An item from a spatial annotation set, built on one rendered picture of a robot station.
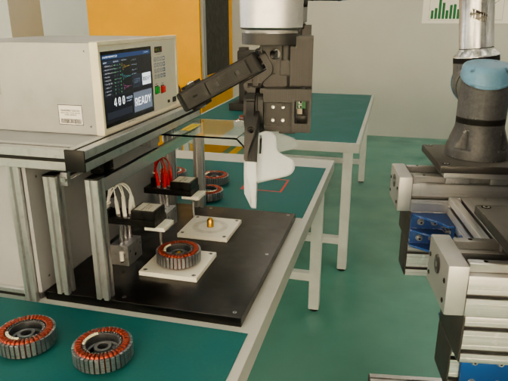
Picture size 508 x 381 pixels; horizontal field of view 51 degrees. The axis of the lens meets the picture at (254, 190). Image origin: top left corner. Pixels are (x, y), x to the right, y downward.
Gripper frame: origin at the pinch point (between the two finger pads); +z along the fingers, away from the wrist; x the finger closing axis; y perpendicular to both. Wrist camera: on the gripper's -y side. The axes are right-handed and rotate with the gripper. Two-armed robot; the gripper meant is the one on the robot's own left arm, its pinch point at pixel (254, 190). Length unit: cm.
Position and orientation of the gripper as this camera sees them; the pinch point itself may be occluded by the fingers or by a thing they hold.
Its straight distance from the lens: 69.7
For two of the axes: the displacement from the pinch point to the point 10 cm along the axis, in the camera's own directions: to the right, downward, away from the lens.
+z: 0.0, 9.5, 3.1
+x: 1.0, -3.1, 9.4
